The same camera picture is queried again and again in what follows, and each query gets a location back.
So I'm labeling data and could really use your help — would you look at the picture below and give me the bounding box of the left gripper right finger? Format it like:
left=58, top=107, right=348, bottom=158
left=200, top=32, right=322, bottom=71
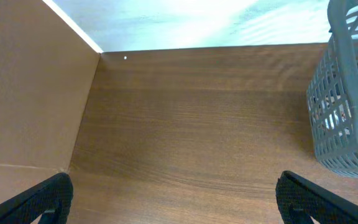
left=275, top=170, right=358, bottom=224

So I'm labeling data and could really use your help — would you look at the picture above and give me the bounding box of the grey plastic basket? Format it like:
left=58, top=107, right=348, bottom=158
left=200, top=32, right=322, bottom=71
left=306, top=1, right=358, bottom=178

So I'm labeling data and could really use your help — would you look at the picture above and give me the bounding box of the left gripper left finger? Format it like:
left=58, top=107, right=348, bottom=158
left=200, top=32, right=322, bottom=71
left=0, top=172, right=73, bottom=224

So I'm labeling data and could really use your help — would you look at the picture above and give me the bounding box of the brown side board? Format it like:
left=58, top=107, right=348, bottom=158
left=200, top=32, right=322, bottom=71
left=0, top=0, right=99, bottom=203

